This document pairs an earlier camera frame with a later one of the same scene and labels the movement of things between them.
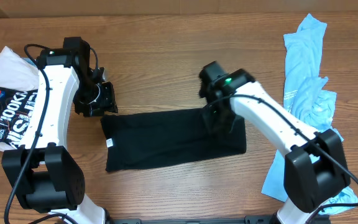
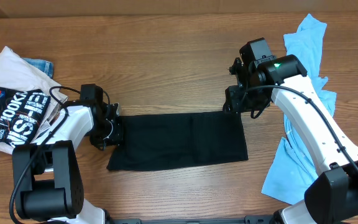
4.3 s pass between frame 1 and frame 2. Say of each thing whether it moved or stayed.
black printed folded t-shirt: stayed
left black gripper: moved
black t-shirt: stayed
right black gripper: moved
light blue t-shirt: stayed
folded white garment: stayed
